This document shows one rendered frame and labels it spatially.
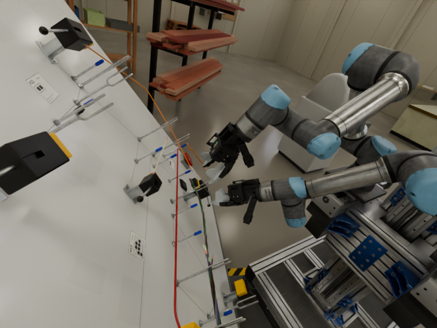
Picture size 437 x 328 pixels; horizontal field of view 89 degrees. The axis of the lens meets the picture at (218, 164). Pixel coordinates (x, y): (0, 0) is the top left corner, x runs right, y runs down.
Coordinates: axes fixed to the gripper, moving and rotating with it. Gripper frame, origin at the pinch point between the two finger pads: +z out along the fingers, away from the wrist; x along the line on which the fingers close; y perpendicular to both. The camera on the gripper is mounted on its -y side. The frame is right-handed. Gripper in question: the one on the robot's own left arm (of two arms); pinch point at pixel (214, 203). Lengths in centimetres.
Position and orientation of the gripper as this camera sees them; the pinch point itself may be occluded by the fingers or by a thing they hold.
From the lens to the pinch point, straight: 92.0
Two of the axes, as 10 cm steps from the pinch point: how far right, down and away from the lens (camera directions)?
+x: -3.4, 1.7, -9.3
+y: -2.3, -9.7, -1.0
